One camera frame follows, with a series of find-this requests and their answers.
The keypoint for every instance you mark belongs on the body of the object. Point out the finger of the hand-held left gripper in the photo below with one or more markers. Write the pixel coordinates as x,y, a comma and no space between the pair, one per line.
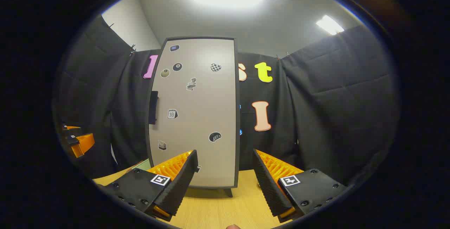
72,130
82,144

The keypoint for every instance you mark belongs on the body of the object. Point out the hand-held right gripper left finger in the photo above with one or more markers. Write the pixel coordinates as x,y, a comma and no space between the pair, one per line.
182,183

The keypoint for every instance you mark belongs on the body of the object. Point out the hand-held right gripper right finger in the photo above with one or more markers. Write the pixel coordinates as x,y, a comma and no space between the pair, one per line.
269,186

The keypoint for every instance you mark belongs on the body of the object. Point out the round brown coaster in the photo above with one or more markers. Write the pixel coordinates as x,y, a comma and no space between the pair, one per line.
232,227

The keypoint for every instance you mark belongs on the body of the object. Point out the dark grey cabinet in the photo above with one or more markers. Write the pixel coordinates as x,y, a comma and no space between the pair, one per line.
238,116

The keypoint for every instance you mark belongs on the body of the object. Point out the black backdrop cloth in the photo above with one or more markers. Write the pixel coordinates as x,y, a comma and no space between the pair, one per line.
334,99

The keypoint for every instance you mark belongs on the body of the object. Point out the small ceiling light panel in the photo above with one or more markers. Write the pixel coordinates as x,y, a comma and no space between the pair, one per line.
329,25

